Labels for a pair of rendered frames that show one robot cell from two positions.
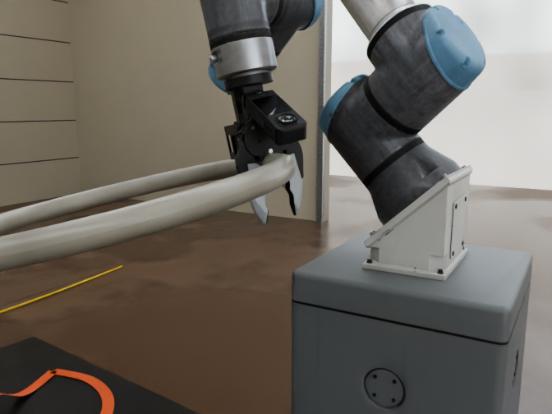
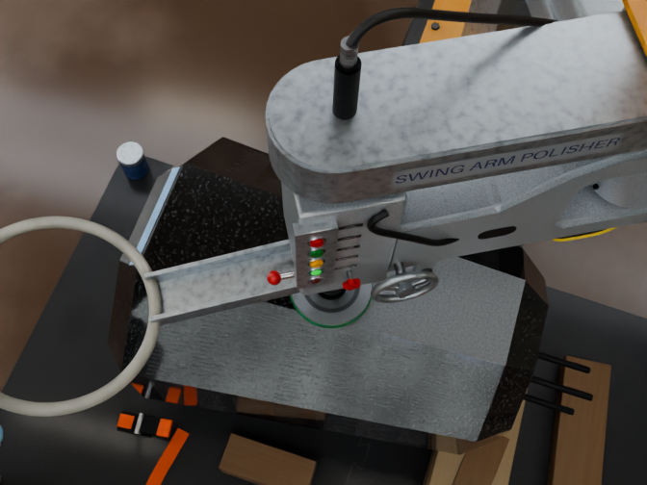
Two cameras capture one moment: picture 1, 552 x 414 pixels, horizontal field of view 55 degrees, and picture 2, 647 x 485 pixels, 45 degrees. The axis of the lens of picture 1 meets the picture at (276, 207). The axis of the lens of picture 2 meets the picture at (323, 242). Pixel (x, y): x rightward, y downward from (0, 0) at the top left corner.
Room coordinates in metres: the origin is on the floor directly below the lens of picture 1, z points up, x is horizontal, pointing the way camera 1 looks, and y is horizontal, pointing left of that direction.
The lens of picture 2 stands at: (1.39, 0.62, 2.79)
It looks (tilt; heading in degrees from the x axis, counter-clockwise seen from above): 67 degrees down; 161
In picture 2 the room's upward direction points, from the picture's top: 3 degrees clockwise
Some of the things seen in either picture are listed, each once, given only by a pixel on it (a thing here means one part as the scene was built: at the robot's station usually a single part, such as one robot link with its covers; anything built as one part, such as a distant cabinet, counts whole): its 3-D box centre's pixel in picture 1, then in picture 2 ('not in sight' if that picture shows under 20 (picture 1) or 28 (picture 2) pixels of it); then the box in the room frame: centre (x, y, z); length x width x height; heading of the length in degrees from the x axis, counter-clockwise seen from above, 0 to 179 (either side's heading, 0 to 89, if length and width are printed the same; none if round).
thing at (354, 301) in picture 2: not in sight; (330, 286); (0.74, 0.87, 0.85); 0.21 x 0.21 x 0.01
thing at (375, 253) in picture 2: not in sight; (375, 202); (0.75, 0.95, 1.32); 0.36 x 0.22 x 0.45; 85
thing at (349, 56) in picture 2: not in sight; (347, 79); (0.74, 0.87, 1.78); 0.04 x 0.04 x 0.17
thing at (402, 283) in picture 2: not in sight; (401, 272); (0.87, 0.98, 1.20); 0.15 x 0.10 x 0.15; 85
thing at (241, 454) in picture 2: not in sight; (268, 467); (1.03, 0.58, 0.07); 0.30 x 0.12 x 0.12; 55
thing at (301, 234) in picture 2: not in sight; (314, 255); (0.84, 0.79, 1.38); 0.08 x 0.03 x 0.28; 85
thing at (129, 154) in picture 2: not in sight; (133, 161); (-0.24, 0.39, 0.08); 0.10 x 0.10 x 0.13
